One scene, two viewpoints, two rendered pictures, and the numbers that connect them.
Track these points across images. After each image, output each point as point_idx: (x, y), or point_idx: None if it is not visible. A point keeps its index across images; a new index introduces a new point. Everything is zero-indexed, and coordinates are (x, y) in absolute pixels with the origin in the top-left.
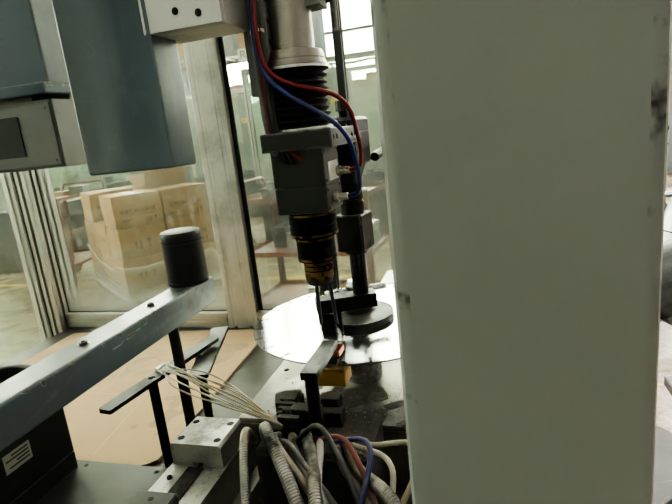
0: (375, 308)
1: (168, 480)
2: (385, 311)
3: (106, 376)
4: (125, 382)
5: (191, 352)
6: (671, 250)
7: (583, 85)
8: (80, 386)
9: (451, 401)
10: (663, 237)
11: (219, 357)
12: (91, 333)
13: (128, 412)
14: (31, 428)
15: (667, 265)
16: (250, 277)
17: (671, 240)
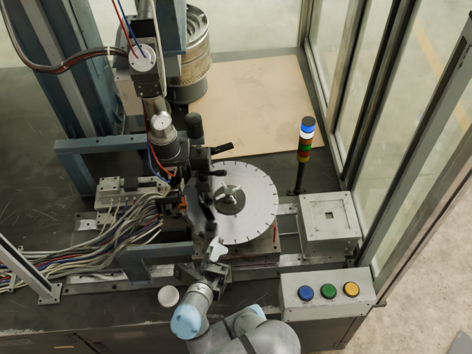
0: (231, 204)
1: (150, 179)
2: (229, 209)
3: (133, 149)
4: (248, 114)
5: None
6: (183, 302)
7: None
8: (123, 149)
9: None
10: (241, 315)
11: (282, 138)
12: (140, 135)
13: (225, 130)
14: (105, 152)
15: (180, 302)
16: (332, 116)
17: (188, 302)
